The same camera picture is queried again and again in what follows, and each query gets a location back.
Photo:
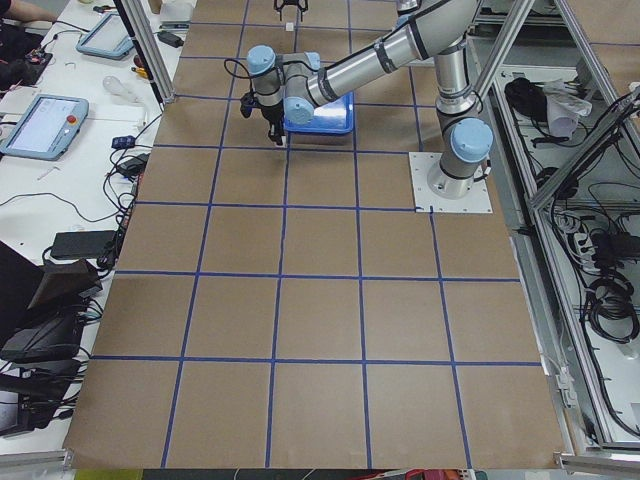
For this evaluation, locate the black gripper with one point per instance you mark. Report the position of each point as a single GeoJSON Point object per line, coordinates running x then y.
{"type": "Point", "coordinates": [288, 6]}
{"type": "Point", "coordinates": [270, 116]}

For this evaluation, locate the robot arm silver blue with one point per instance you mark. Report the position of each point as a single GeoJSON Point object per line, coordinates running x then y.
{"type": "Point", "coordinates": [291, 87]}

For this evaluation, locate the blue plastic tray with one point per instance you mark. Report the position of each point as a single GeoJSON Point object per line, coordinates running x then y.
{"type": "Point", "coordinates": [335, 118]}

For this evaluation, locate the upper teach pendant tablet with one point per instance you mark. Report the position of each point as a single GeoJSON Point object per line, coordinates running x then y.
{"type": "Point", "coordinates": [107, 39]}

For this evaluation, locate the teach pendant tablet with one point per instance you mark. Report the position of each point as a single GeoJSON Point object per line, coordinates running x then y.
{"type": "Point", "coordinates": [47, 128]}
{"type": "Point", "coordinates": [107, 39]}

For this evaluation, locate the black laptop power brick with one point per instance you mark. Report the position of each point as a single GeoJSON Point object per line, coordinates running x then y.
{"type": "Point", "coordinates": [82, 244]}

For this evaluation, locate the lower teach pendant tablet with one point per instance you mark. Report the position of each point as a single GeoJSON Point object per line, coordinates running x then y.
{"type": "Point", "coordinates": [47, 128]}

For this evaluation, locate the white crumpled bag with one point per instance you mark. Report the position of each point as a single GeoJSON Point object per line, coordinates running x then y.
{"type": "Point", "coordinates": [564, 109]}

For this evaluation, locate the black equipment stack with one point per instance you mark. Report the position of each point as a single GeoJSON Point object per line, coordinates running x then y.
{"type": "Point", "coordinates": [44, 311]}

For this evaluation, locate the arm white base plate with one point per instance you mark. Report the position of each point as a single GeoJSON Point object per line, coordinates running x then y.
{"type": "Point", "coordinates": [435, 192]}

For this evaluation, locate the aluminium frame post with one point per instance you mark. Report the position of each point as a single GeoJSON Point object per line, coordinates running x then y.
{"type": "Point", "coordinates": [139, 29]}

